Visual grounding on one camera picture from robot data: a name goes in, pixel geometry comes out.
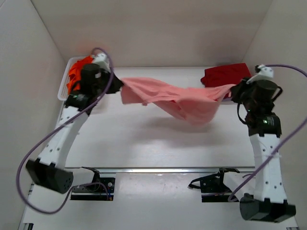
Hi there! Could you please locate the pink polo shirt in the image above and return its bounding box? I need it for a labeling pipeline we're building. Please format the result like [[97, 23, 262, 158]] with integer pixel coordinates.
[[120, 78, 234, 125]]

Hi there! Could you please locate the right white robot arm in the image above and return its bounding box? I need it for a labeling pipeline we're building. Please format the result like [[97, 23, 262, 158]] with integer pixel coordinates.
[[231, 78, 296, 223]]

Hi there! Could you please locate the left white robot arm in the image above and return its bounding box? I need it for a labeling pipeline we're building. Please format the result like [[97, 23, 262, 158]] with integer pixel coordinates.
[[25, 61, 123, 194]]

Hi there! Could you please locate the white tray under red shirt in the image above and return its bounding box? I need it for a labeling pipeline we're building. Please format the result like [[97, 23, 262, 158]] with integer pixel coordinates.
[[222, 97, 232, 102]]

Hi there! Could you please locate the folded red t shirt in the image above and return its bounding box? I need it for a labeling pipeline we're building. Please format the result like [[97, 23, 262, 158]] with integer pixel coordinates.
[[201, 63, 251, 87]]

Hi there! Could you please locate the orange t shirt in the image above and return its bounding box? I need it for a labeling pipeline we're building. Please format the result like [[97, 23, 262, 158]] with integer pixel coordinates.
[[67, 56, 93, 94]]

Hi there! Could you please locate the white plastic basket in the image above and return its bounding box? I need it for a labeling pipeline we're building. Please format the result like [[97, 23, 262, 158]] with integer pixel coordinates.
[[58, 56, 85, 101]]

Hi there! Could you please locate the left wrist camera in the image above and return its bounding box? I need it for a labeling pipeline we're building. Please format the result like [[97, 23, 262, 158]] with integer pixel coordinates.
[[92, 53, 109, 68]]

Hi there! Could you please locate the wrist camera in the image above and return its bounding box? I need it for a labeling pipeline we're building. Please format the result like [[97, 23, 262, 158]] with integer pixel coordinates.
[[247, 64, 274, 84], [92, 53, 109, 68]]

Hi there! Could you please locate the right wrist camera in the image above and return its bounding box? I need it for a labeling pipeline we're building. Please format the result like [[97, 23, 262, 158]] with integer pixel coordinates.
[[247, 64, 274, 84]]

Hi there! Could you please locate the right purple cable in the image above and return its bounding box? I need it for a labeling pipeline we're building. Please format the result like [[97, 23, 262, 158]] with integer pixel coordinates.
[[227, 64, 307, 202]]

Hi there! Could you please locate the purple cable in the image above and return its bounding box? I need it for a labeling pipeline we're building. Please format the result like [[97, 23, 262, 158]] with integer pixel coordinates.
[[227, 64, 307, 202], [15, 47, 114, 214]]

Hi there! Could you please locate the aluminium table rail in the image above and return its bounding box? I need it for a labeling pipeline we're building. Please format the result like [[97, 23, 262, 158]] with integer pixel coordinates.
[[67, 167, 255, 174]]

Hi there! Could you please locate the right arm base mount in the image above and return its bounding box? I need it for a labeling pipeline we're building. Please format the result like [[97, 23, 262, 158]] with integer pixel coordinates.
[[188, 168, 240, 203]]

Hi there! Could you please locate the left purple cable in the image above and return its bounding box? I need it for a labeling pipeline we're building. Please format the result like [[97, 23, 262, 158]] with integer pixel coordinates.
[[15, 47, 114, 214]]

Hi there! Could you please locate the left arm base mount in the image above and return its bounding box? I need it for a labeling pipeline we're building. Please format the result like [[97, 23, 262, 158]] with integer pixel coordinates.
[[70, 167, 116, 201]]

